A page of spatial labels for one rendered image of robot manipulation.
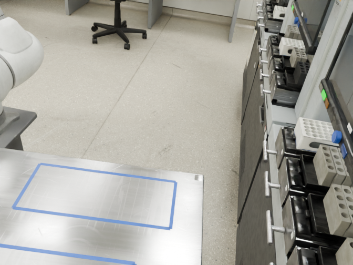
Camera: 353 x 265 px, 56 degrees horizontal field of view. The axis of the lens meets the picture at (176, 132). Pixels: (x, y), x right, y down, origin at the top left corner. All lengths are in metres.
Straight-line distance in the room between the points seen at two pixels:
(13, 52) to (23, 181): 0.51
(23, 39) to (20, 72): 0.12
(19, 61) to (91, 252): 0.73
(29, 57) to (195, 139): 1.37
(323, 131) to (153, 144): 1.35
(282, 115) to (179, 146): 1.04
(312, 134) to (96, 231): 0.66
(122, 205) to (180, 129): 1.65
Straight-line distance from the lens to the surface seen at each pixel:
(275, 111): 1.35
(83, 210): 0.77
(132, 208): 0.76
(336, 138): 0.83
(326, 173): 0.91
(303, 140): 1.03
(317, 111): 1.13
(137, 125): 2.37
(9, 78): 1.19
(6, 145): 1.16
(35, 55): 1.28
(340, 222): 0.80
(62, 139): 2.28
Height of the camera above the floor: 1.41
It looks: 37 degrees down
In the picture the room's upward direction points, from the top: 7 degrees clockwise
